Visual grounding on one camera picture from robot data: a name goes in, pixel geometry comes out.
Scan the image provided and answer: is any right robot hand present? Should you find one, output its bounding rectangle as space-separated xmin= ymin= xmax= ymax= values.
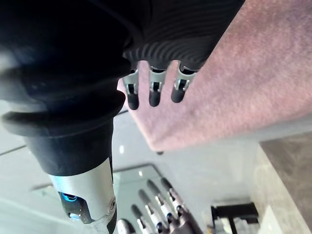
xmin=0 ymin=0 xmax=245 ymax=225

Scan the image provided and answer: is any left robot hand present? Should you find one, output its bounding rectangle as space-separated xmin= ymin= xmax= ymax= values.
xmin=117 ymin=177 xmax=204 ymax=234

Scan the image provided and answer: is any black metal rack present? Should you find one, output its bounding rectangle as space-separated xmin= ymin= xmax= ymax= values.
xmin=211 ymin=199 xmax=259 ymax=234

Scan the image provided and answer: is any pink towel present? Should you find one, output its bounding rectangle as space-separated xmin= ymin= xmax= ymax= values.
xmin=117 ymin=0 xmax=312 ymax=153

